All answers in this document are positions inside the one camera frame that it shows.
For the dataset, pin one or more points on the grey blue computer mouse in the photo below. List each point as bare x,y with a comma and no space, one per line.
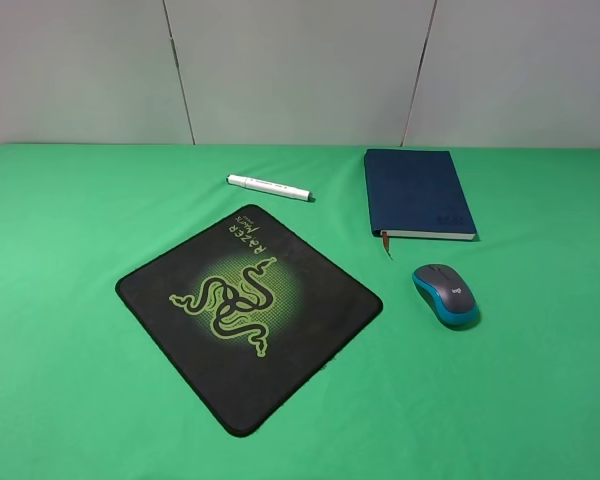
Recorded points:
447,294

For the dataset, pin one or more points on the white marker pen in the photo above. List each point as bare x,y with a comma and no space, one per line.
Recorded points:
268,187

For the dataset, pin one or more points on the blue notebook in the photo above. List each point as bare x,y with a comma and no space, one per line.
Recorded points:
416,194

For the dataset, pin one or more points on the black razer mouse pad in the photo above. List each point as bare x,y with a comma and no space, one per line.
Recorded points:
247,312

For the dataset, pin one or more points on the green table cloth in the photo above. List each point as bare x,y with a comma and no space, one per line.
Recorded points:
86,394

